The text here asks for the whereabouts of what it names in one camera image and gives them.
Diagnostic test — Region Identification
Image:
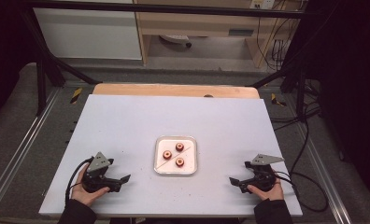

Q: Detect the person's left hand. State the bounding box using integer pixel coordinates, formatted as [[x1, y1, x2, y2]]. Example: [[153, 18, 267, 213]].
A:
[[70, 172, 111, 208]]

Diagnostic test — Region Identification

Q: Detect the white power strip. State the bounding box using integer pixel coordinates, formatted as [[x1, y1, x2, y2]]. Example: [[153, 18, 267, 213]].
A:
[[249, 0, 277, 10]]

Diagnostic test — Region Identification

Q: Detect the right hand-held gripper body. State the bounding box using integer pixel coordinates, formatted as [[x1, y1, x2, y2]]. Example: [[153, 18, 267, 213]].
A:
[[244, 153, 286, 192]]

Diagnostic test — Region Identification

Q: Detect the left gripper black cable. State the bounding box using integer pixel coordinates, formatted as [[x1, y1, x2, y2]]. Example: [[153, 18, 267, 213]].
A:
[[64, 157, 94, 203]]

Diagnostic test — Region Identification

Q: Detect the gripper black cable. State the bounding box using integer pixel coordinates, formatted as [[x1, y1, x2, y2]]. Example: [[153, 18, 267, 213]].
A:
[[274, 170, 329, 214], [64, 157, 94, 203]]

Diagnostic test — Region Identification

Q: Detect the white curved device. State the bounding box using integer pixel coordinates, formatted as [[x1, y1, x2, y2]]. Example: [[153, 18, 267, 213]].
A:
[[159, 34, 192, 49]]

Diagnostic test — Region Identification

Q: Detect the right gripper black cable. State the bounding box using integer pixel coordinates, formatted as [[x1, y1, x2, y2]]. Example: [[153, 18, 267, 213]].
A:
[[274, 170, 329, 214]]

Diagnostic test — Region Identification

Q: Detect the black metal frame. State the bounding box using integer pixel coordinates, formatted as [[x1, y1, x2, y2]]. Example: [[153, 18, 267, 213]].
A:
[[18, 0, 309, 123]]

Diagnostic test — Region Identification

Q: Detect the black floor cable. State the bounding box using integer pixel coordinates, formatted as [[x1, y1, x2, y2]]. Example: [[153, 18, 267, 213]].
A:
[[269, 77, 322, 132]]

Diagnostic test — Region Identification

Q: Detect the aluminium floor rail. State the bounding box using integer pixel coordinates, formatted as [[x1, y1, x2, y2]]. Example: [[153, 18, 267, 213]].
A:
[[0, 88, 62, 213], [292, 122, 353, 224]]

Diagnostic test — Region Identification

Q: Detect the light wooden desk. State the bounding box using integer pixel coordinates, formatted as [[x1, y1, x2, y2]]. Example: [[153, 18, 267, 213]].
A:
[[133, 0, 303, 68]]

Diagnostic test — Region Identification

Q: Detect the white square tray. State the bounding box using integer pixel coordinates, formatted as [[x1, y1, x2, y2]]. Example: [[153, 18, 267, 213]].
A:
[[153, 134, 199, 177]]

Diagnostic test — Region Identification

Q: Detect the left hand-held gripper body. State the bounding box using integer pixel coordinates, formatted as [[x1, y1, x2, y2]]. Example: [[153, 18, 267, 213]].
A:
[[81, 151, 122, 193]]

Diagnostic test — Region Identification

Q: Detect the black curtain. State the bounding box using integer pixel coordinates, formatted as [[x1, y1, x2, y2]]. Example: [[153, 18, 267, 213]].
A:
[[299, 0, 370, 203], [0, 0, 37, 129]]

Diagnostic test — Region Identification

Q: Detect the thin wooden skewer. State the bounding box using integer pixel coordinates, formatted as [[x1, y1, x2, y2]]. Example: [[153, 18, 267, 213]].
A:
[[156, 146, 192, 171]]

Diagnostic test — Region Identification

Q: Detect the person's right hand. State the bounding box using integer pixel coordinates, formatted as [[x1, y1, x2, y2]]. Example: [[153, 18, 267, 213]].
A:
[[246, 181, 286, 203]]

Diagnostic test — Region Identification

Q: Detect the bundle of black cables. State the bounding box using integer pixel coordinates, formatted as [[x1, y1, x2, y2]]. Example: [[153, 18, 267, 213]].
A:
[[255, 0, 303, 73]]

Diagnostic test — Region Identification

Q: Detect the yellow black tape strip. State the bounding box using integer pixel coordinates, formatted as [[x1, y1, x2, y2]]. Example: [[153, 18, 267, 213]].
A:
[[270, 92, 288, 107], [69, 87, 83, 105]]

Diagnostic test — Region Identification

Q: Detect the white cabinet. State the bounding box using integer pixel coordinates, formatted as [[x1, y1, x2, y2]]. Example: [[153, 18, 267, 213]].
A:
[[33, 7, 143, 61]]

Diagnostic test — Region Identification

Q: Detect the wooden table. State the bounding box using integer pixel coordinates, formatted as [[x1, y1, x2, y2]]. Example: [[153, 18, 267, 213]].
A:
[[92, 82, 261, 100]]

